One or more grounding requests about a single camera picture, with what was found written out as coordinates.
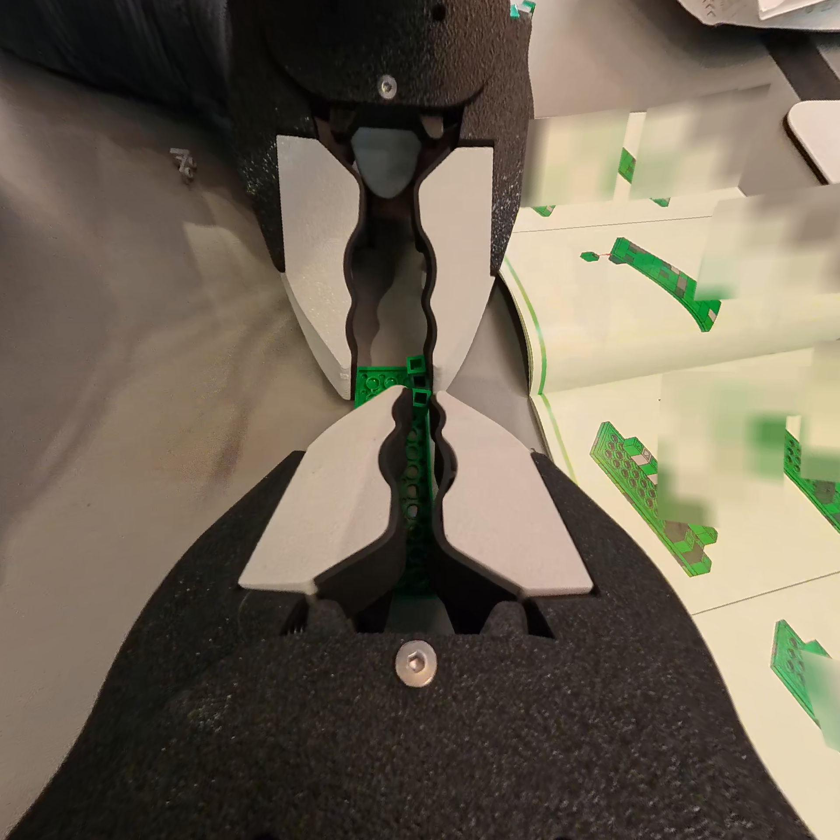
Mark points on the dark ribbed cloth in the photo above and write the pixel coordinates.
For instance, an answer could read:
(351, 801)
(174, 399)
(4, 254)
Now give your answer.
(98, 39)

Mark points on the small green brick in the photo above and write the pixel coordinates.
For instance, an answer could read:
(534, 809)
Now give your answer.
(523, 8)

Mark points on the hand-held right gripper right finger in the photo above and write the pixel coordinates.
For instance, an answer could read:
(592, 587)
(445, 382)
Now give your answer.
(512, 512)

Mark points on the building instruction booklet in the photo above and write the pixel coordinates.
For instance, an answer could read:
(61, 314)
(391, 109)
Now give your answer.
(610, 348)

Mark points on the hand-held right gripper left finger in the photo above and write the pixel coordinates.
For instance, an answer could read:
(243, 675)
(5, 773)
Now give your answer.
(328, 505)

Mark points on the small grey brick piece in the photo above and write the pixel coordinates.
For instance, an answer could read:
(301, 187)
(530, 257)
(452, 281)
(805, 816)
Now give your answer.
(184, 164)

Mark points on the white rounded tray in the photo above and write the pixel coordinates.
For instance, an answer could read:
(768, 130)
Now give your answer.
(820, 138)

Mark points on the white printed paper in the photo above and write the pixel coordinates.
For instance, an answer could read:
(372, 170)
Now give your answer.
(735, 10)

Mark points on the green building brick plate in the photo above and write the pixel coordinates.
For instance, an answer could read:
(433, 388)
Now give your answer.
(371, 384)

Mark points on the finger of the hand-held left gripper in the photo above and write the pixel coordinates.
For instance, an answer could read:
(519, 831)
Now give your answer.
(463, 229)
(315, 229)

